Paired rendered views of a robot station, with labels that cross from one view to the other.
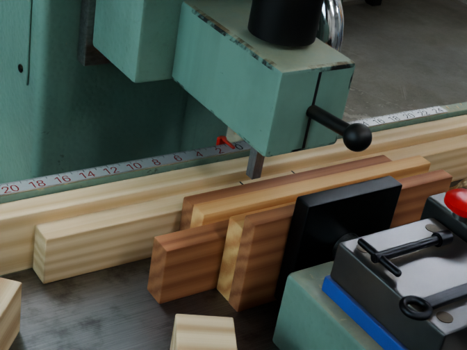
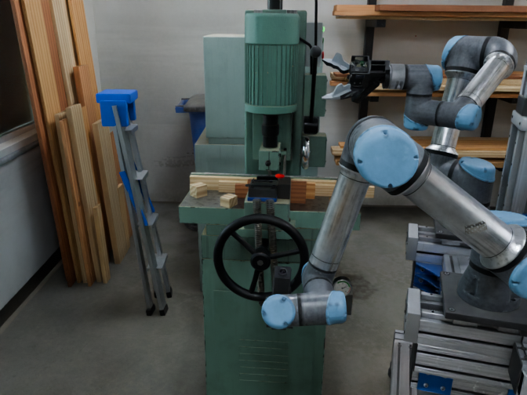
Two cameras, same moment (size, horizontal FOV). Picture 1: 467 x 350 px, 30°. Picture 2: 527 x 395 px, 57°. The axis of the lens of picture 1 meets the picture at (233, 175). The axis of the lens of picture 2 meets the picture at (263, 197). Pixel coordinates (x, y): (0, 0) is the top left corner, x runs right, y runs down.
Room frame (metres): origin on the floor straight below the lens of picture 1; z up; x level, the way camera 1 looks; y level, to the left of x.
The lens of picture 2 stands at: (-0.61, -1.14, 1.48)
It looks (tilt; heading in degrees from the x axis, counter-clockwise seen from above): 20 degrees down; 43
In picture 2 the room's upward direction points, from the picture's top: 1 degrees clockwise
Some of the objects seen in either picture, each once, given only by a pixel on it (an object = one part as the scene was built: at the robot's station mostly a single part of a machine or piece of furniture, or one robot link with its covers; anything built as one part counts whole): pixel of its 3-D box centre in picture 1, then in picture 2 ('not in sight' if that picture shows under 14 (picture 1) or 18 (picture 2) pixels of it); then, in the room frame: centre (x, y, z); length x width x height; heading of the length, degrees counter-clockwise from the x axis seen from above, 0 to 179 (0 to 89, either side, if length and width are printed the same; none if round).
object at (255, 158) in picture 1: (258, 149); not in sight; (0.61, -0.02, 0.97); 0.01 x 0.01 x 0.05; 39
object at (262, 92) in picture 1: (257, 78); (270, 157); (0.63, 0.00, 1.03); 0.14 x 0.07 x 0.09; 39
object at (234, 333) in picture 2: not in sight; (269, 306); (0.71, 0.06, 0.36); 0.58 x 0.45 x 0.71; 39
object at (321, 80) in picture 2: not in sight; (314, 94); (0.88, 0.00, 1.23); 0.09 x 0.08 x 0.15; 39
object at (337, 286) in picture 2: not in sight; (341, 288); (0.61, -0.35, 0.65); 0.06 x 0.04 x 0.08; 129
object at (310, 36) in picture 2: not in sight; (314, 44); (0.95, 0.08, 1.40); 0.10 x 0.06 x 0.16; 39
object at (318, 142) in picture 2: not in sight; (314, 149); (0.86, -0.02, 1.02); 0.09 x 0.07 x 0.12; 129
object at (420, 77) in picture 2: not in sight; (421, 78); (0.81, -0.45, 1.32); 0.11 x 0.08 x 0.09; 129
